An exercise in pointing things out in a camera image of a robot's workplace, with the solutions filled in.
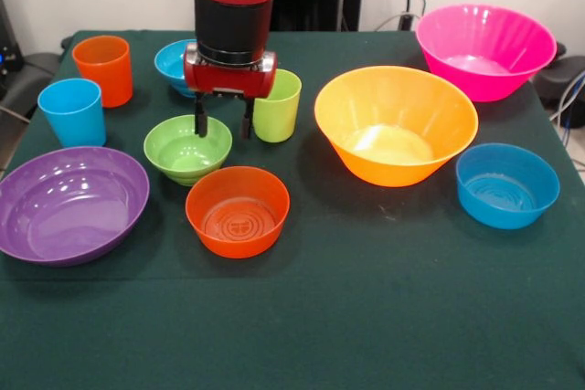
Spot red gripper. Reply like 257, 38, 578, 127
184, 42, 279, 140

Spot green stepped bowl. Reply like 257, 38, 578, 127
143, 114, 234, 187

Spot green plastic cup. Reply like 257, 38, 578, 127
252, 68, 303, 143

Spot light blue stepped bowl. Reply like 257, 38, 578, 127
154, 38, 198, 99

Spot orange round bowl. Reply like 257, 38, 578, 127
185, 165, 292, 259

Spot orange plastic cup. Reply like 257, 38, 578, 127
71, 35, 134, 110

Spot blue plastic cup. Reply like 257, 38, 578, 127
37, 78, 108, 149

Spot large yellow-orange bowl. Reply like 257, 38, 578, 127
314, 65, 480, 188

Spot large purple bowl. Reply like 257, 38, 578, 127
0, 145, 151, 268

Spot dark green tablecloth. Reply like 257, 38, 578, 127
0, 29, 585, 390

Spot black computer case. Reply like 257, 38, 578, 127
0, 0, 25, 100

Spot large pink bowl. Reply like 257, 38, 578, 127
414, 3, 558, 103

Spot blue round bowl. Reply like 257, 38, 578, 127
455, 142, 561, 230

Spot black equipment base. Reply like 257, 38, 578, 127
532, 40, 585, 111

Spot white cable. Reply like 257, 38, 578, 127
372, 12, 420, 31

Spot grey cable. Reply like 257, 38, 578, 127
548, 68, 585, 135

